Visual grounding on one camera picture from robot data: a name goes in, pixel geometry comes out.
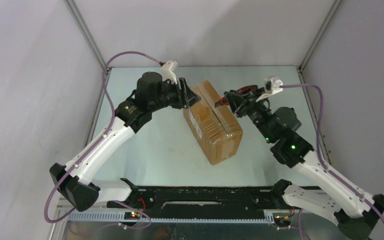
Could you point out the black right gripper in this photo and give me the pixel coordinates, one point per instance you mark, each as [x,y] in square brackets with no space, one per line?
[235,100]

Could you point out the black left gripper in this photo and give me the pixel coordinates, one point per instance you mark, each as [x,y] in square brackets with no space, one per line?
[189,97]

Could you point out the red black utility knife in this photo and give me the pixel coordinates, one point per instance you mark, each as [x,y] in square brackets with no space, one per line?
[251,90]

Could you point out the brown cardboard express box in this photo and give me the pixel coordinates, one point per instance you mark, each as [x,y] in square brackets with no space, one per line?
[216,129]

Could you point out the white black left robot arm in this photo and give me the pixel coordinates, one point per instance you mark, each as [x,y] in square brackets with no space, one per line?
[74,180]

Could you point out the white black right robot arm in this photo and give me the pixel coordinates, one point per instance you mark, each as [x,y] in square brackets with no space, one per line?
[354,211]

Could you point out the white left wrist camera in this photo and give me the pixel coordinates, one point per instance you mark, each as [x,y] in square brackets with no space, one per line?
[168,70]

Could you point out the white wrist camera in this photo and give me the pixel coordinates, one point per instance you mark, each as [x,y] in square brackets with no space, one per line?
[168,70]
[273,85]

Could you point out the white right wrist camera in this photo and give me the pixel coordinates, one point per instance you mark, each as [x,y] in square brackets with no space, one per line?
[273,85]

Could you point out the aluminium left corner post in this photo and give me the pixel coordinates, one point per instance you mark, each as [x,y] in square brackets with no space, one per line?
[85,32]

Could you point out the aluminium corner post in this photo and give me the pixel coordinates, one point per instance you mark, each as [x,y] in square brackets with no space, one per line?
[85,32]
[332,12]

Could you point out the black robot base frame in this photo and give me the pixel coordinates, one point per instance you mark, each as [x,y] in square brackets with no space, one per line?
[211,205]

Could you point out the aluminium right corner post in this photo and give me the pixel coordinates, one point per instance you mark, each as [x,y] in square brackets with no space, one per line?
[332,12]

